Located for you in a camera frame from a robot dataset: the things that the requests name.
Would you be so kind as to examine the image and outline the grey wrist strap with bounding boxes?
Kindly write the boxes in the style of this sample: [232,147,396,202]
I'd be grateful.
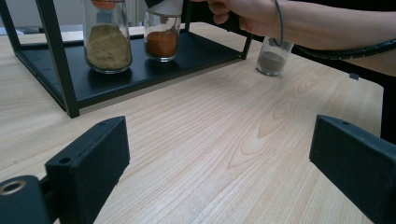
[268,0,286,48]

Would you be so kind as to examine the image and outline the black metal two-tier rack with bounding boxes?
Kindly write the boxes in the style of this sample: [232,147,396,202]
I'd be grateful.
[0,0,254,119]

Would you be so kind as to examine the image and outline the glass jar of grey spice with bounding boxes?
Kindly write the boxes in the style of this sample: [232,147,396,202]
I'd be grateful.
[256,36,294,77]

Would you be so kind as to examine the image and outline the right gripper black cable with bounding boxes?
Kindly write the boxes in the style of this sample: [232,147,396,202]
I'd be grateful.
[293,38,396,61]

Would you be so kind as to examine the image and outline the glass jar of orange spice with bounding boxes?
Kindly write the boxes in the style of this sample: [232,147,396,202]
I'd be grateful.
[143,0,182,63]

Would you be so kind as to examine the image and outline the glass jar of tan spice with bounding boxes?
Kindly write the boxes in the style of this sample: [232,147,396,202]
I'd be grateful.
[82,0,134,75]

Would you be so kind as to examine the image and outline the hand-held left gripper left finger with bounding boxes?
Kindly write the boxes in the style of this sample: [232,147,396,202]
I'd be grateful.
[45,116,131,224]

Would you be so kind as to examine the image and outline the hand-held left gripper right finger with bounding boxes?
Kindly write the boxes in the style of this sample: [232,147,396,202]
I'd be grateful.
[308,114,396,224]

